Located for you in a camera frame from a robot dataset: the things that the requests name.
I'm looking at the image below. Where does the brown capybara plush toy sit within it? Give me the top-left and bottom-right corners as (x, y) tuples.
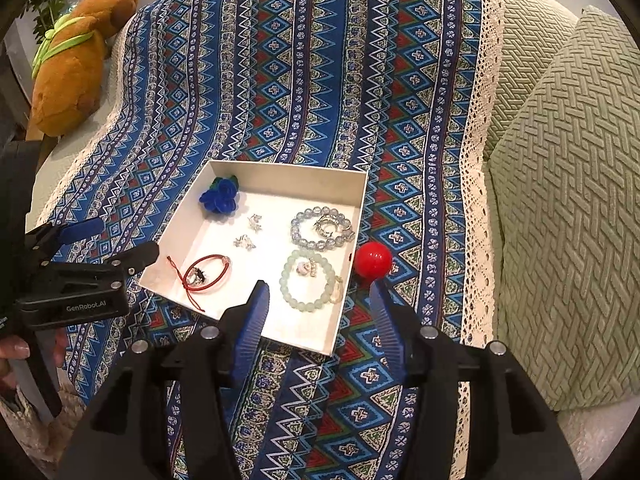
(31, 0), (140, 137)

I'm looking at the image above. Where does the red string bracelet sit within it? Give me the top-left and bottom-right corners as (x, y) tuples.
(166, 254), (235, 313)

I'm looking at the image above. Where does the red ball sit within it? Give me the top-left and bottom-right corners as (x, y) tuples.
(354, 241), (392, 278)

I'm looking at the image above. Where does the white cardboard box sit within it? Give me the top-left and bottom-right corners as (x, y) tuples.
(139, 160), (370, 357)

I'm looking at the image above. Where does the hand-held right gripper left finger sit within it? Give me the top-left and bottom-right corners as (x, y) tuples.
(55, 280), (271, 480)

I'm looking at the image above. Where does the person's left hand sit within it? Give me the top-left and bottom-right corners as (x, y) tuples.
(0, 327), (68, 392)

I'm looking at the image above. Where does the beige fluffy rug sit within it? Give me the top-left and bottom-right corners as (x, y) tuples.
(0, 375), (93, 480)

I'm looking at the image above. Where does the clear crystal bead bracelet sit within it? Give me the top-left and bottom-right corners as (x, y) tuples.
(290, 206), (356, 251)

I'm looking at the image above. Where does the blue felt flower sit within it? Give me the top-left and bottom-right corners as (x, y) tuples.
(199, 175), (240, 216)

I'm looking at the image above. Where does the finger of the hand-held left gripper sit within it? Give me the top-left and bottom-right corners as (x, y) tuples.
(45, 241), (160, 286)
(25, 217), (103, 267)

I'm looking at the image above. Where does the pale green bead bracelet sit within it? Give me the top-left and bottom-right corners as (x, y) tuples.
(281, 249), (337, 311)

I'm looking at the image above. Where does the green textured pillow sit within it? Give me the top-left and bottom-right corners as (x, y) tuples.
(487, 5), (640, 411)

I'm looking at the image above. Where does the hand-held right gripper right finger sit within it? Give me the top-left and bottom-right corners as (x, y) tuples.
(369, 280), (583, 480)

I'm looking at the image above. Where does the blue patterned blanket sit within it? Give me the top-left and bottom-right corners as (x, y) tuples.
(35, 0), (506, 480)

